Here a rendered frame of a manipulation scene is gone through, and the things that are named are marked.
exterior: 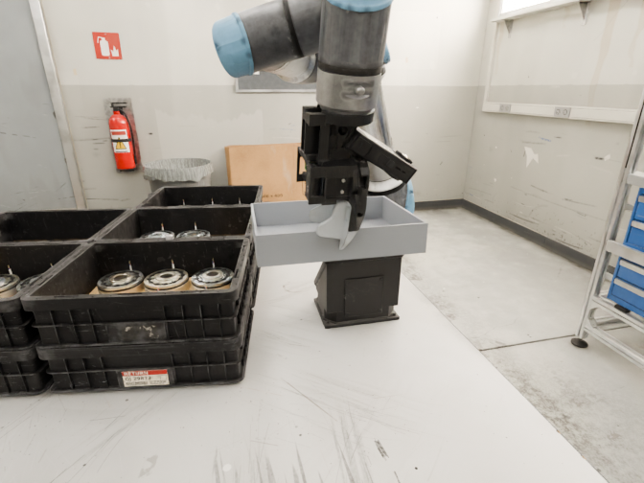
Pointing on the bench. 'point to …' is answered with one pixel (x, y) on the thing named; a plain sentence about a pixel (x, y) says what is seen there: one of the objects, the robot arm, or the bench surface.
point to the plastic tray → (380, 212)
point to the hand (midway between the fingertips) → (345, 239)
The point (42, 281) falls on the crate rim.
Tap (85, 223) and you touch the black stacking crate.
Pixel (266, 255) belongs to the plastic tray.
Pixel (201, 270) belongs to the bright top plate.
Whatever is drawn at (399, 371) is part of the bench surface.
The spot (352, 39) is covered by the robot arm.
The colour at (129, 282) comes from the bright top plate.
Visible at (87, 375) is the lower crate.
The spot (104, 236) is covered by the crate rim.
